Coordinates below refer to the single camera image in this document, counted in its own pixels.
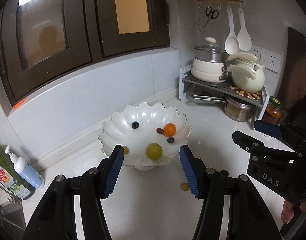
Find red date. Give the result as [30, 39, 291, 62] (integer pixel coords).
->
[156, 128, 164, 134]

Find black knife block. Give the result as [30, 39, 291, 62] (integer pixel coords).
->
[285, 95, 306, 129]

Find white rice spoon left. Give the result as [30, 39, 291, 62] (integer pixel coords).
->
[225, 7, 240, 55]

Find cream pot with glass lid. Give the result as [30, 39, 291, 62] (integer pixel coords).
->
[191, 37, 228, 83]

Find dark wooden cutting board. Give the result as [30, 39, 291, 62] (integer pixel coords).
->
[278, 27, 306, 111]

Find green apple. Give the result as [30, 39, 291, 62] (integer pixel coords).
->
[146, 143, 163, 160]

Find dark brown window frame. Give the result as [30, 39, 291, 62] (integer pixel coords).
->
[0, 0, 170, 107]

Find white blue pump bottle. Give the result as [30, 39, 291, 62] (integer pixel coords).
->
[5, 145, 44, 189]

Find white wall power sockets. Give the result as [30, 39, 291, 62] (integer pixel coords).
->
[249, 45, 282, 73]

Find dark plum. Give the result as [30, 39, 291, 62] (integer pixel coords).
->
[131, 121, 139, 129]
[220, 170, 229, 177]

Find stainless steel pot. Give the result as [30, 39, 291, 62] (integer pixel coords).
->
[224, 96, 255, 122]

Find small brown longan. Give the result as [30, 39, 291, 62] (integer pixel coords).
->
[180, 183, 190, 191]

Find white rice spoon right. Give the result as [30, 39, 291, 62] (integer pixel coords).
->
[237, 8, 252, 51]

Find brown kiwi fruit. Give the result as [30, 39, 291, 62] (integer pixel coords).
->
[123, 146, 129, 154]

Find white scalloped ceramic bowl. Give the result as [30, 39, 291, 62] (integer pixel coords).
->
[98, 102, 192, 171]

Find white grey kitchen rack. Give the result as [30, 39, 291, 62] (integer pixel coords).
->
[178, 66, 269, 120]

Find cream ceramic kettle pot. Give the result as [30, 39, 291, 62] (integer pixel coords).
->
[226, 53, 265, 93]

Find person's right hand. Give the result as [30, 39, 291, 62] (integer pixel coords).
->
[281, 200, 306, 224]

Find blueberry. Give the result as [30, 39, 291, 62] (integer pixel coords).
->
[167, 137, 174, 144]

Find white rice spoon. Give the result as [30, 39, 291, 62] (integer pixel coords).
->
[225, 7, 240, 55]
[237, 8, 252, 51]

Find orange tangerine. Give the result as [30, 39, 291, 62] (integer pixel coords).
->
[163, 123, 176, 137]

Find glass jar brown sauce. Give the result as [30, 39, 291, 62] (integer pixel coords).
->
[261, 96, 284, 125]

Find green dish soap bottle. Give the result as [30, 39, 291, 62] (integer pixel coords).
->
[0, 145, 36, 200]

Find black scissors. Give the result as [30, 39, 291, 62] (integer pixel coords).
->
[205, 6, 219, 23]

